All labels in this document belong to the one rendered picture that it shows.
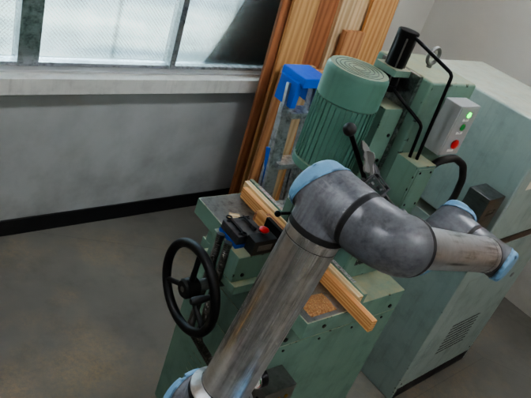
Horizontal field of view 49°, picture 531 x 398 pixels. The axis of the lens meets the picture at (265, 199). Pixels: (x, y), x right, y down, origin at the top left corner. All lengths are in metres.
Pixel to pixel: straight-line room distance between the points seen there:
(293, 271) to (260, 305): 0.10
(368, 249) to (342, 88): 0.63
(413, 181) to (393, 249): 0.73
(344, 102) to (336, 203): 0.56
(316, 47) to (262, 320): 2.35
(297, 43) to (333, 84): 1.63
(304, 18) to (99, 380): 1.97
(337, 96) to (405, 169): 0.32
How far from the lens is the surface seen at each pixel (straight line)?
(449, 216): 1.57
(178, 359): 2.24
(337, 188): 1.04
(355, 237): 1.01
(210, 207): 1.91
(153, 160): 3.21
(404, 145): 1.74
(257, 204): 1.94
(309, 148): 1.62
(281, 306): 1.14
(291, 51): 3.16
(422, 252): 1.04
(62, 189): 3.06
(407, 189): 1.73
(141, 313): 2.78
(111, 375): 2.52
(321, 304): 1.66
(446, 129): 1.76
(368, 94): 1.55
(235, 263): 1.64
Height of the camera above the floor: 1.92
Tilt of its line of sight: 30 degrees down
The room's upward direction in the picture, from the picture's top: 20 degrees clockwise
